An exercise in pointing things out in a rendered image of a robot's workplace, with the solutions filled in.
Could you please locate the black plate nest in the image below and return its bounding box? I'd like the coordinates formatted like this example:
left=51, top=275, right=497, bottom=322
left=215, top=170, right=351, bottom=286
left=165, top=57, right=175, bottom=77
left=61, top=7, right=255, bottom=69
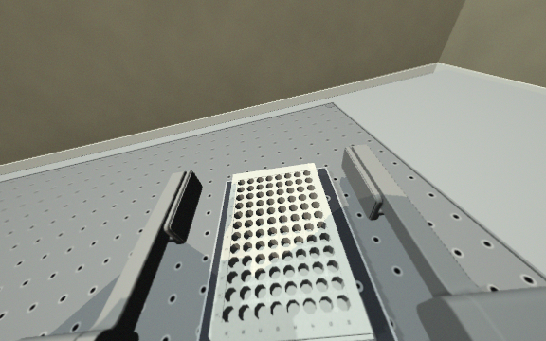
left=196, top=167, right=398, bottom=341

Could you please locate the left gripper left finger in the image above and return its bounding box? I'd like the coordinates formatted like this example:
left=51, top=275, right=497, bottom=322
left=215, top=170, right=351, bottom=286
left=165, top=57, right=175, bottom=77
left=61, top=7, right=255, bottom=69
left=17, top=170, right=203, bottom=341

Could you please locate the grey perforated breadboard plate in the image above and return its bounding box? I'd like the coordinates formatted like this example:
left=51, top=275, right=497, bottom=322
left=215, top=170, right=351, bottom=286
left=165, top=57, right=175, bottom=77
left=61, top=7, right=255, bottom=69
left=0, top=102, right=546, bottom=341

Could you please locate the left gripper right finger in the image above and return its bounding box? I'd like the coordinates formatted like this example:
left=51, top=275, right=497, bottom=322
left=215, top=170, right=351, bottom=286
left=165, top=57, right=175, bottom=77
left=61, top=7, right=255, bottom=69
left=341, top=144, right=546, bottom=341

